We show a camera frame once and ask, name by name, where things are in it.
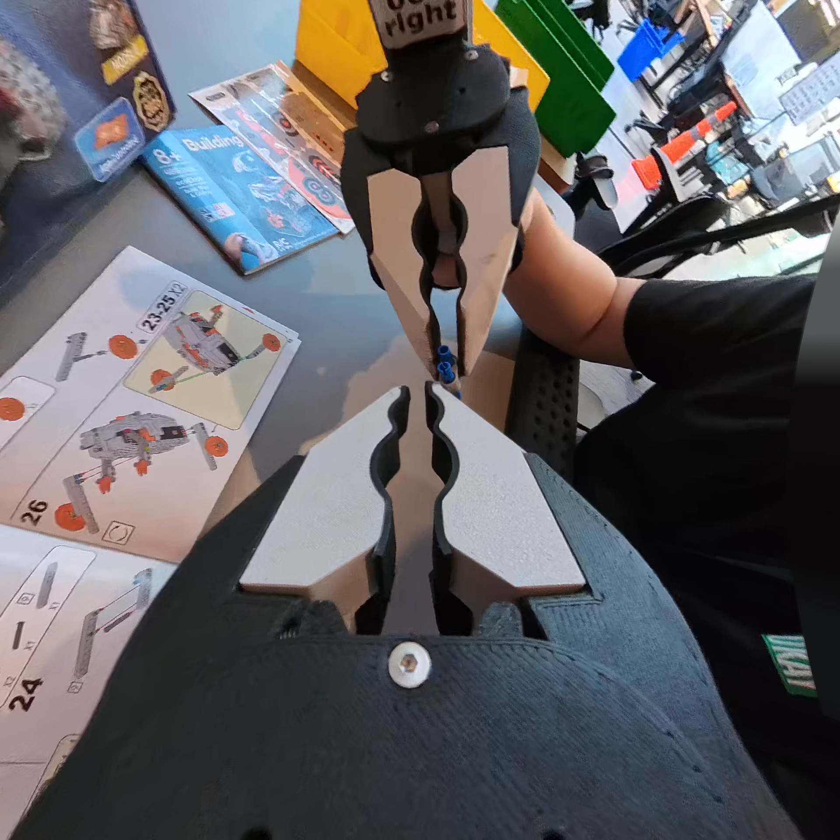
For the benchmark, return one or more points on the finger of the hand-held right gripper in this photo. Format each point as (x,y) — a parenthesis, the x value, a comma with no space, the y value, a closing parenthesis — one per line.
(394,236)
(489,216)

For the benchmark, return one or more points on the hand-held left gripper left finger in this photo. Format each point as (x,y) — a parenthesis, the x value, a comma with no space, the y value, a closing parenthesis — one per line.
(315,525)

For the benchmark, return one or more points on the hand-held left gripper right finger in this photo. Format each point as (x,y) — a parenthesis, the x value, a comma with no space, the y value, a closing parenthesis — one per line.
(505,525)

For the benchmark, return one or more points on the blue toy connector pin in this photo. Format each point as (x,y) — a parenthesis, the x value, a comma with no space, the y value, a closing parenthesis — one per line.
(446,364)

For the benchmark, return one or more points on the person's right forearm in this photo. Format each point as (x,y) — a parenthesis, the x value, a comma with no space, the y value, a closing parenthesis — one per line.
(564,289)

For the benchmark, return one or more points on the person's right hand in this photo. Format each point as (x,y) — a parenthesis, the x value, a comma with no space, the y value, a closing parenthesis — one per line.
(447,270)

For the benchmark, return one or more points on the yellow storage bin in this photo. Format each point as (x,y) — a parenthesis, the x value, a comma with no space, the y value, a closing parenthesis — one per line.
(328,33)

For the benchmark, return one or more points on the black perforated chair armrest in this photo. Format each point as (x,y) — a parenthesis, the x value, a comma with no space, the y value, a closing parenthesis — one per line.
(544,400)

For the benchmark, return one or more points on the green storage bin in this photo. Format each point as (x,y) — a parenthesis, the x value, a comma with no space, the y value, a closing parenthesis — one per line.
(564,79)

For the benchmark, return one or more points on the orange sticker sheet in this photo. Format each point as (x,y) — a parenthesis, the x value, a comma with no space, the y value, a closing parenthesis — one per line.
(275,111)

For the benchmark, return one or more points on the blue robot kit booklet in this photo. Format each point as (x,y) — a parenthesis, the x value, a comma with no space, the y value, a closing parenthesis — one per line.
(223,190)

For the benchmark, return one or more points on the person's black shirt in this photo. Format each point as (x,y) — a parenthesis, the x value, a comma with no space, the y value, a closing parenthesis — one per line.
(689,459)

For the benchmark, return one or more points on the black office chair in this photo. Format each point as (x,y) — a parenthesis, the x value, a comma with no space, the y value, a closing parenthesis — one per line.
(689,223)

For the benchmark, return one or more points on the open white instruction booklet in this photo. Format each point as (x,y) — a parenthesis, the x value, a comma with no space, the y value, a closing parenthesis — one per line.
(131,426)

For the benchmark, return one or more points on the blue plastic crate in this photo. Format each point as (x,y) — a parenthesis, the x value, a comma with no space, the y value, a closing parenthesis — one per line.
(646,49)

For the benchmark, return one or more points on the orange traffic cone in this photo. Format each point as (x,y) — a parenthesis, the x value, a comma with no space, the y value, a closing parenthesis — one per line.
(695,134)

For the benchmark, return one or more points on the blue robot kit box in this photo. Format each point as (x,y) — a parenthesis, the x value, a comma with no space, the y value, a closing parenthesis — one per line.
(65,98)

